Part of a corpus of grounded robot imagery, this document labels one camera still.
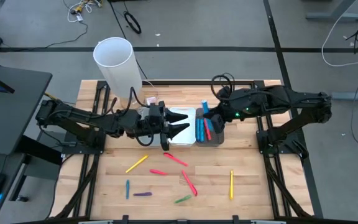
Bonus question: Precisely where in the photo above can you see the green marker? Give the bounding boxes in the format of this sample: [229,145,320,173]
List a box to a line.
[174,194,193,205]

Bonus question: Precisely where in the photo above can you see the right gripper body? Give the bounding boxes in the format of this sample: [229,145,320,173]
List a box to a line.
[211,88,242,135]

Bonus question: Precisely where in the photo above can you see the black desk frame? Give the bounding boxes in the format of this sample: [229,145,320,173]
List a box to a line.
[9,129,74,203]

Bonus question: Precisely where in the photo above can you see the yellow cables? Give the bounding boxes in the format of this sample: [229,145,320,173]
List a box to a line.
[44,91,76,111]

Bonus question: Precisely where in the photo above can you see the black desk top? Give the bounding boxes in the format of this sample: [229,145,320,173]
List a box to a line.
[0,63,53,156]

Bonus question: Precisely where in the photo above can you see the grey plastic bin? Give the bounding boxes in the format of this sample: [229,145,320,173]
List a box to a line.
[140,108,170,147]

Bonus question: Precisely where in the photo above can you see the yellow marker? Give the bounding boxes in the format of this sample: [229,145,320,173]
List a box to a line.
[125,154,149,174]
[228,169,234,200]

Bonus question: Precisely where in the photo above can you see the grey desk foot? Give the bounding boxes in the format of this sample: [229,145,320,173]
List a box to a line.
[305,0,358,22]
[330,85,358,102]

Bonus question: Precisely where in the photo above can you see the coiled black cable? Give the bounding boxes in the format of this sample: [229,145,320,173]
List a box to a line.
[123,11,142,35]

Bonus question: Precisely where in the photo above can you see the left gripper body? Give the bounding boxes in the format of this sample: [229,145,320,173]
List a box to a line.
[124,100,171,152]

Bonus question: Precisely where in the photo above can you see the white yellow cable bundle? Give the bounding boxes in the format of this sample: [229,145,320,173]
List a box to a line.
[62,0,104,24]

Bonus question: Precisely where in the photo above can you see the white plastic bin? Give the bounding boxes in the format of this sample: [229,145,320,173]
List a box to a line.
[167,106,197,147]

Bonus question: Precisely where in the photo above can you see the dark translucent plastic bin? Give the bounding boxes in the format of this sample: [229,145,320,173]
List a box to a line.
[195,108,226,147]

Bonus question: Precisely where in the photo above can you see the white floor cable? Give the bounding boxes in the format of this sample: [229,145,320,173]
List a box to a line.
[321,0,358,68]

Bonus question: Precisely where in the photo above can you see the red marker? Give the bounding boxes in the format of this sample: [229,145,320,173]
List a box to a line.
[203,118,213,141]

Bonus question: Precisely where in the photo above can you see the white shade table lamp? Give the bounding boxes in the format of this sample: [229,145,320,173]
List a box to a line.
[92,36,147,112]

